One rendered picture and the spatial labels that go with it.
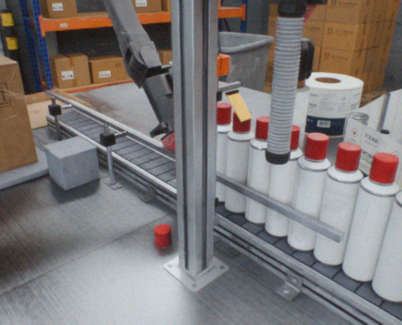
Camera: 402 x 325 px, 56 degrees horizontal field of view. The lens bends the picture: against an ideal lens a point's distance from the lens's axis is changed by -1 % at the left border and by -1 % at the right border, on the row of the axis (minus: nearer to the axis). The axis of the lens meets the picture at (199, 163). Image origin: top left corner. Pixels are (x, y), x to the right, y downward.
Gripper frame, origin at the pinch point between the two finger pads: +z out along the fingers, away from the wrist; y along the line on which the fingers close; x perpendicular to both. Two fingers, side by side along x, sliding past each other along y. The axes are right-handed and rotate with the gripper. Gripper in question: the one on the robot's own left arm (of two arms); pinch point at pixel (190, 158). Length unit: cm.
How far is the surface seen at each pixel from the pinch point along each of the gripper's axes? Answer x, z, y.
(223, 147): -12.6, 1.6, -1.0
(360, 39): 103, -59, 325
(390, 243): -36.5, 25.0, -2.5
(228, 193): -9.4, 10.1, -2.4
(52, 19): 267, -213, 117
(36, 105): 82, -53, 2
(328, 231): -28.9, 21.1, -4.1
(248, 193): -16.4, 11.3, -3.9
